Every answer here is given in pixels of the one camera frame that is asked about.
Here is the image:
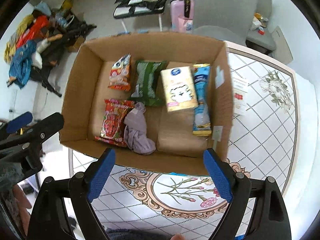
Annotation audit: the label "red snack bag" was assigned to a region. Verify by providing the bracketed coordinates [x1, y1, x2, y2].
[95, 99, 135, 147]

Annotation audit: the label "orange cartoon snack bag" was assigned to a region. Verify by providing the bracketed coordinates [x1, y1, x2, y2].
[108, 54, 131, 92]

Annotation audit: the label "lilac cloth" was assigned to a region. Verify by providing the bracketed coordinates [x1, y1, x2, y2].
[124, 102, 156, 155]

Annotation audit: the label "blue Nestle milk powder sachet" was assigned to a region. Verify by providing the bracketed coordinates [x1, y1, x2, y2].
[193, 63, 212, 137]

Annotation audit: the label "pile of clothes and bags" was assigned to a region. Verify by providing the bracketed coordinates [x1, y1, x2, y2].
[3, 2, 97, 97]

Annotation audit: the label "patterned floral tablecloth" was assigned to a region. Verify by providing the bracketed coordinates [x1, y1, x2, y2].
[68, 47, 299, 240]

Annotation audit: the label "green snack packet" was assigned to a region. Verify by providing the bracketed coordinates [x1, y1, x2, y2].
[128, 60, 168, 107]

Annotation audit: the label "white cigarette carton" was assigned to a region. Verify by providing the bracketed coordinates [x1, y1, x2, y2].
[233, 77, 248, 115]

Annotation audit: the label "brown cardboard box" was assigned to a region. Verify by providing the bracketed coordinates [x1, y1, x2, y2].
[59, 32, 233, 176]

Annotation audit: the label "beige tissue pack with bear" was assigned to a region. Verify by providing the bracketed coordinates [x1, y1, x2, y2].
[161, 66, 198, 112]

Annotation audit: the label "beige flat board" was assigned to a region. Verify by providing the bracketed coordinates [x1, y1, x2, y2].
[271, 26, 293, 65]

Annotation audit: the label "pink paper bag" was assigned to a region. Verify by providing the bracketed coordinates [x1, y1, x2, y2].
[178, 17, 193, 33]

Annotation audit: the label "pink suitcase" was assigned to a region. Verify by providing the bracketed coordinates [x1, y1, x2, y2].
[170, 0, 194, 32]

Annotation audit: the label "items on far chair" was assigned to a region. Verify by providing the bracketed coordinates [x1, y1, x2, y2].
[251, 12, 268, 35]

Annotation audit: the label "grey chair near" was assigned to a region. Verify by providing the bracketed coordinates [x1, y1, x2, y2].
[193, 0, 257, 46]

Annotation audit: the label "grey chair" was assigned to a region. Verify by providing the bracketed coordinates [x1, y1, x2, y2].
[246, 0, 277, 54]
[193, 0, 257, 46]

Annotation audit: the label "grey chair far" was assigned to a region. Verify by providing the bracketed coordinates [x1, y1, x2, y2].
[246, 0, 277, 54]

